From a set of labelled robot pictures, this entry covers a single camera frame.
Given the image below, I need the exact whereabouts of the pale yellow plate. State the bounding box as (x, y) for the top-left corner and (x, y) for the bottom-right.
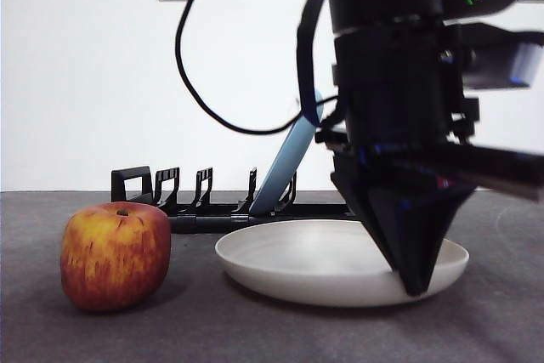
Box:
(215, 218), (471, 309)

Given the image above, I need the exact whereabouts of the red yellow apple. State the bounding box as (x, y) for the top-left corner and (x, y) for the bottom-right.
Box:
(59, 201), (173, 312)

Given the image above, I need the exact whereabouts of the blue plate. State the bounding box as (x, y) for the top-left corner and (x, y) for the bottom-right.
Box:
(248, 88), (326, 216)

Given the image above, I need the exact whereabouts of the black plastic plate rack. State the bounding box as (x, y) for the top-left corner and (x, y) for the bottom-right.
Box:
(110, 166), (354, 235)

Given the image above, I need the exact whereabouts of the black braided sleeve cable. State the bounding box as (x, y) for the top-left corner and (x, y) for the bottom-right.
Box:
(296, 0), (339, 127)

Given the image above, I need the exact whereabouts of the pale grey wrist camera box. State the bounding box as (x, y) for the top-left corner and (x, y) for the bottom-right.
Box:
(461, 25), (544, 90)

